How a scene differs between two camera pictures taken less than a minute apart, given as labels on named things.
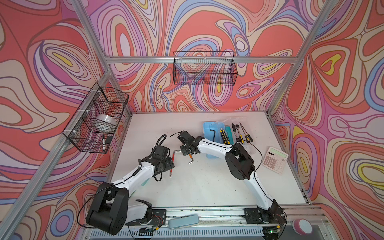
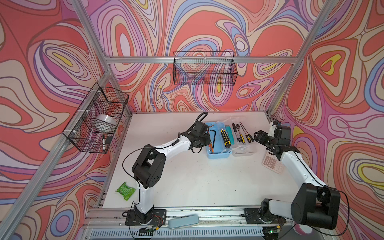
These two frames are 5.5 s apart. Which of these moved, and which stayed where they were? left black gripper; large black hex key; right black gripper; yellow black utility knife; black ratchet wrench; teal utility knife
Moved: left black gripper; right black gripper
Stayed: black ratchet wrench; large black hex key; yellow black utility knife; teal utility knife
